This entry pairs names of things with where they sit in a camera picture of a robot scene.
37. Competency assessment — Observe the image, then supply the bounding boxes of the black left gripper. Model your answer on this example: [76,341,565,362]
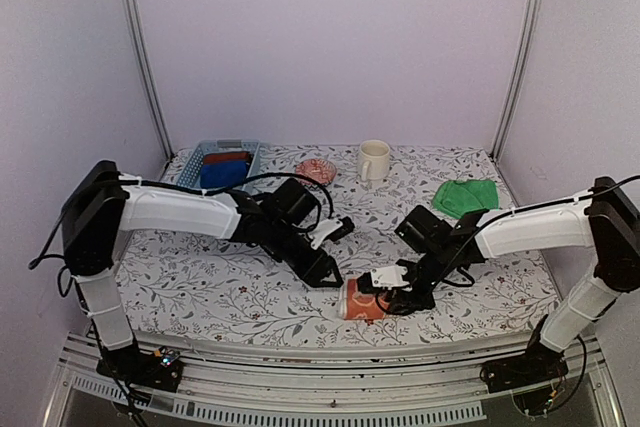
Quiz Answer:
[268,222,345,290]

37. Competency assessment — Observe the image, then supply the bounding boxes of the green microfibre towel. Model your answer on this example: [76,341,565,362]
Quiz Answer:
[432,179,499,219]

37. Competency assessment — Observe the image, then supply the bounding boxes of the orange rabbit print towel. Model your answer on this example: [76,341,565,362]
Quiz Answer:
[337,278,388,321]

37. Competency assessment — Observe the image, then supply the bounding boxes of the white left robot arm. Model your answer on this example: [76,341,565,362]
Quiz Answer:
[61,161,354,381]

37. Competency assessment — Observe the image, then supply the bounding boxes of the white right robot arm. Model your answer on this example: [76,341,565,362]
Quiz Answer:
[372,177,639,383]

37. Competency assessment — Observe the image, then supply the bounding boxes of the blue rolled towel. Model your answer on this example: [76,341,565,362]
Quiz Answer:
[200,162,249,189]

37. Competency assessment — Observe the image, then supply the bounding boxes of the red patterned small bowl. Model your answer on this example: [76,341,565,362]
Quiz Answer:
[295,158,337,186]

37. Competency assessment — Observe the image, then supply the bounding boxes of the red rolled towel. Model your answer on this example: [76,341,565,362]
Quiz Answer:
[202,151,252,165]

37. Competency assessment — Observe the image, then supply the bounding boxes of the light blue plastic basket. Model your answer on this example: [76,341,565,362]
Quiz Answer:
[176,140,262,190]

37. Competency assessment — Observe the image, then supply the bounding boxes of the cream ceramic mug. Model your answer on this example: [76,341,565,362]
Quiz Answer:
[357,140,391,181]

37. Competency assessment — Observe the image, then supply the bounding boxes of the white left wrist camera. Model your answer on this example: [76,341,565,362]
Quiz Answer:
[308,217,355,250]

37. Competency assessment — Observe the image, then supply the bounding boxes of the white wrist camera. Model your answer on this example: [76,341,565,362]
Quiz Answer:
[308,217,355,250]
[356,265,410,294]

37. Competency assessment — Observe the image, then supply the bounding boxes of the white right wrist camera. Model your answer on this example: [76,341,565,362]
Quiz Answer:
[356,265,410,294]

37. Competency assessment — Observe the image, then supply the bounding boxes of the aluminium front rail frame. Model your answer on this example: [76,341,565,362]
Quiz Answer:
[44,331,626,427]

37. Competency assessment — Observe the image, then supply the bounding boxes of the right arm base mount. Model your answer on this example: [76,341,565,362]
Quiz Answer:
[479,317,569,393]

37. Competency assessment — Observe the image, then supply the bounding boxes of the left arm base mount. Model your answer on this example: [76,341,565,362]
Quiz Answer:
[97,341,184,393]

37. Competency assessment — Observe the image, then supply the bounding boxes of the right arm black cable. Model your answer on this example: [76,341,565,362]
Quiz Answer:
[434,177,626,388]

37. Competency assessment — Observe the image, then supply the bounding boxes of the aluminium left corner post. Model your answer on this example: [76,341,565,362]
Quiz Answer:
[122,0,174,159]

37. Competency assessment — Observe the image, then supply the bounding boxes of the aluminium corner post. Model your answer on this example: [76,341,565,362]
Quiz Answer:
[490,0,543,163]
[122,0,174,159]

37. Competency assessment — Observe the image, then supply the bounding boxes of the aluminium right corner post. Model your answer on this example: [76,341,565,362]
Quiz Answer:
[490,0,543,163]

